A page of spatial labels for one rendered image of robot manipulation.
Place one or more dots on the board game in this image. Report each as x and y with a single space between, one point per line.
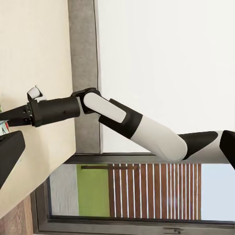
4 128

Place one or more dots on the door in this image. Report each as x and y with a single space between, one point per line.
135 193

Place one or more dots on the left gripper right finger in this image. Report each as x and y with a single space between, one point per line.
227 146

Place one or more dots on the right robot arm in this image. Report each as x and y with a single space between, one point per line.
200 147

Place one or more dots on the bed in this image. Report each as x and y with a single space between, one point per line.
53 44

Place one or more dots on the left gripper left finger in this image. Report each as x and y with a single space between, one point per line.
12 146

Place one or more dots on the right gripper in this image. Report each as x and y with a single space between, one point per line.
35 113

